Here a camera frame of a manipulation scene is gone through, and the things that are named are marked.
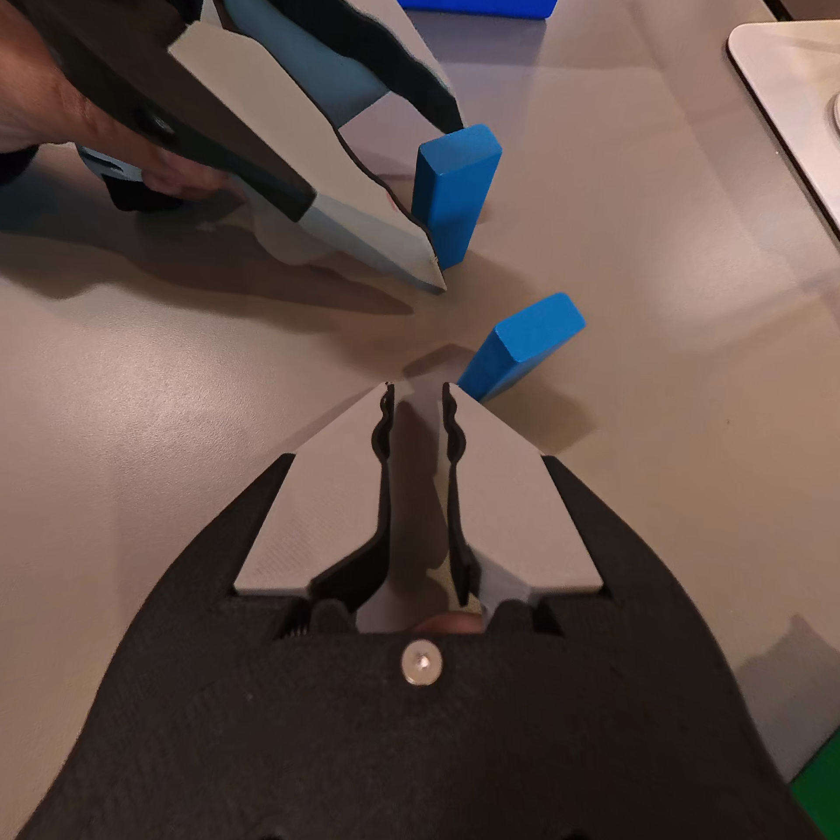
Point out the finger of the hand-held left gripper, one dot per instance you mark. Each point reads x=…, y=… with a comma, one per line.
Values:
x=315, y=59
x=295, y=131

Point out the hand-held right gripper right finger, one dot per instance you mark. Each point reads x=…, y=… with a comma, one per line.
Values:
x=518, y=518

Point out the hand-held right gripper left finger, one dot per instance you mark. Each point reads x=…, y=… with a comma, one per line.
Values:
x=315, y=518

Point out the blue rectangular block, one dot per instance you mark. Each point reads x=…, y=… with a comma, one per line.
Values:
x=525, y=341
x=453, y=190

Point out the blue plastic bin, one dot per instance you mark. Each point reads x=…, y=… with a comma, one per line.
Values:
x=479, y=8

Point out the green plastic bin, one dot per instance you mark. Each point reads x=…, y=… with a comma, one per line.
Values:
x=820, y=794

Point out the person's left forearm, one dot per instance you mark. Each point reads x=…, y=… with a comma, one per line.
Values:
x=13, y=164

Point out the person's left hand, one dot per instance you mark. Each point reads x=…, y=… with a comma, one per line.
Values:
x=39, y=98

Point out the white document stand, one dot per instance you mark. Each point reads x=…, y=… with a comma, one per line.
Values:
x=794, y=98

